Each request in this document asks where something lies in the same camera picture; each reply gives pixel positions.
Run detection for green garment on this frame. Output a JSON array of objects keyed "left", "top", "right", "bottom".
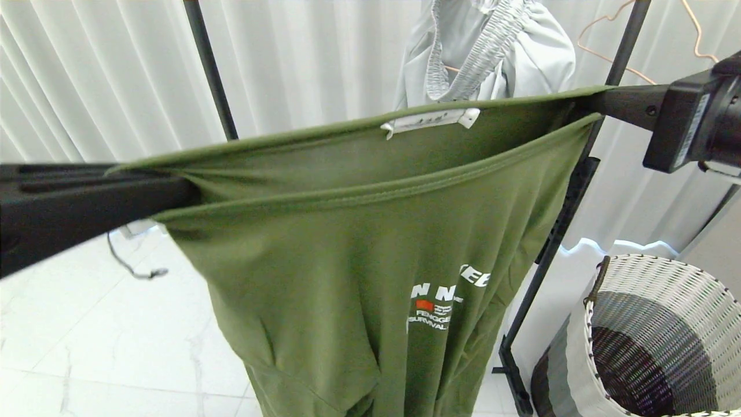
[{"left": 106, "top": 85, "right": 615, "bottom": 417}]

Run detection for pale grey shorts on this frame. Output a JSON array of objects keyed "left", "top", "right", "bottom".
[{"left": 394, "top": 0, "right": 577, "bottom": 112}]

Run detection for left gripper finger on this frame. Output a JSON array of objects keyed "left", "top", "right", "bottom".
[
  {"left": 0, "top": 177, "right": 201, "bottom": 280},
  {"left": 0, "top": 164, "right": 181, "bottom": 180}
]

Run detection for white curtain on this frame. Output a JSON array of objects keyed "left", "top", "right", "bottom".
[{"left": 0, "top": 0, "right": 741, "bottom": 261}]

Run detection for black clothes rack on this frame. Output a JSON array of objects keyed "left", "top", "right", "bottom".
[{"left": 182, "top": 0, "right": 653, "bottom": 417}]

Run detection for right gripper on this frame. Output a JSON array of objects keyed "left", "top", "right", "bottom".
[{"left": 641, "top": 51, "right": 741, "bottom": 174}]

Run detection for white laundry basket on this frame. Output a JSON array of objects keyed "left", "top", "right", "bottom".
[{"left": 530, "top": 254, "right": 741, "bottom": 417}]

